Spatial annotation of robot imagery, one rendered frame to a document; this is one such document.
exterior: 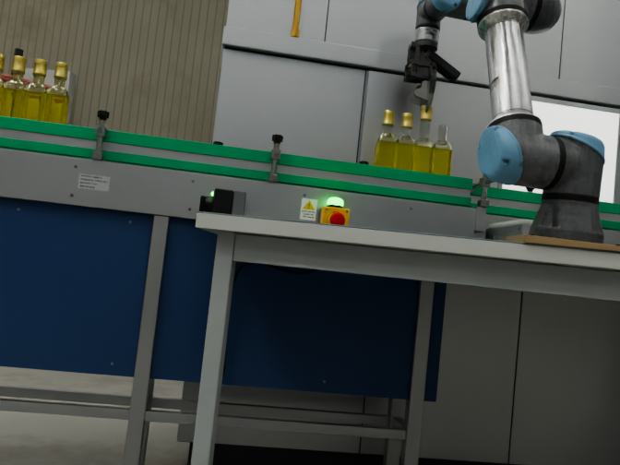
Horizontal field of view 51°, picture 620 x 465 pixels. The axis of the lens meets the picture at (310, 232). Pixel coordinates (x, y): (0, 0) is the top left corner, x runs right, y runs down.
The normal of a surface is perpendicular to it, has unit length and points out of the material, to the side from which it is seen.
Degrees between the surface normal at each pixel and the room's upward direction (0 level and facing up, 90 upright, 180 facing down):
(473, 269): 90
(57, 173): 90
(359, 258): 90
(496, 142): 97
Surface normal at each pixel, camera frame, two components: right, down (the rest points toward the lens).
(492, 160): -0.96, 0.00
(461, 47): 0.15, -0.06
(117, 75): -0.11, -0.08
